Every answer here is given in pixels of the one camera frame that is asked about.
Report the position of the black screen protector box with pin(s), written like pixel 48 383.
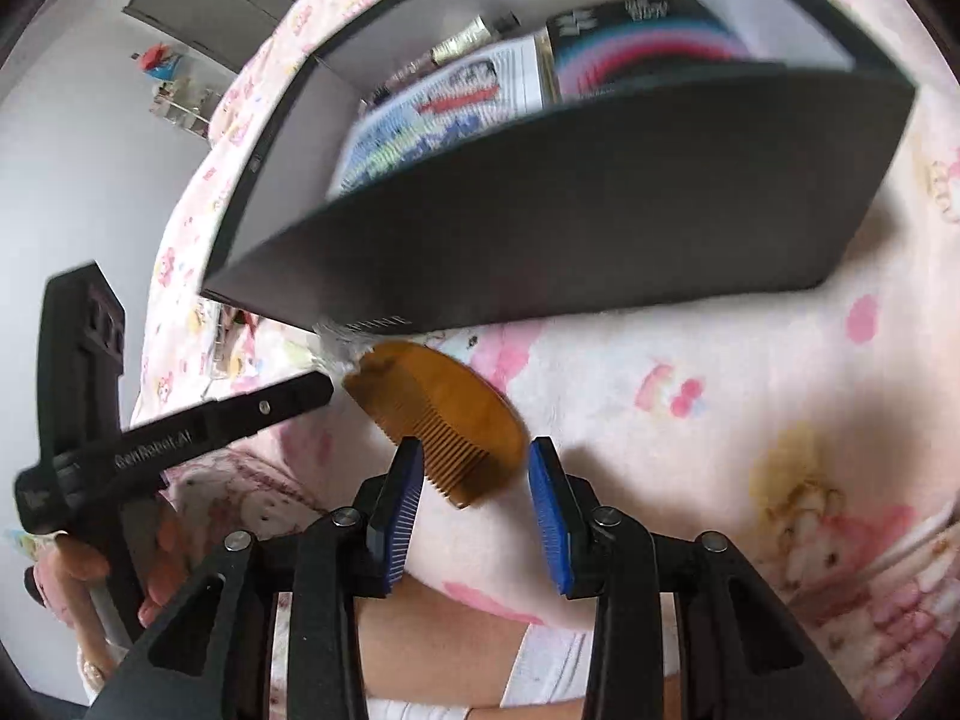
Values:
pixel 637 45

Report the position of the white shelf rack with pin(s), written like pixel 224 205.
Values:
pixel 184 105

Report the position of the clear plastic wrapper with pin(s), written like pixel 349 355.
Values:
pixel 337 349

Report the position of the black storage box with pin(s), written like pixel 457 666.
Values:
pixel 562 225

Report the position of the person's white garment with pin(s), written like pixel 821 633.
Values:
pixel 555 667

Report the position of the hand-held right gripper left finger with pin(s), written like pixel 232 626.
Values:
pixel 397 517

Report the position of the person's left hand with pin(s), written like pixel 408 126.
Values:
pixel 161 547

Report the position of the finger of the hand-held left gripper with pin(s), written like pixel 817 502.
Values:
pixel 277 405

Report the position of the cartoon bead kit packet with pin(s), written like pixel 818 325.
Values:
pixel 442 101

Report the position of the pink patterned packet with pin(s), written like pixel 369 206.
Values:
pixel 405 75

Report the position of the brown wooden comb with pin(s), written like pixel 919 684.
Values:
pixel 442 412

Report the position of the cream tube with black cap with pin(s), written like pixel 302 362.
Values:
pixel 469 41

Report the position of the red and blue toy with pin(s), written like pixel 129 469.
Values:
pixel 159 64

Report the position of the grey wardrobe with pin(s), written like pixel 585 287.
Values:
pixel 202 0

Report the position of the pink printed blanket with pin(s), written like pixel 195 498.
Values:
pixel 750 390

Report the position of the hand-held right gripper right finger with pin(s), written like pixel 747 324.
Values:
pixel 551 525

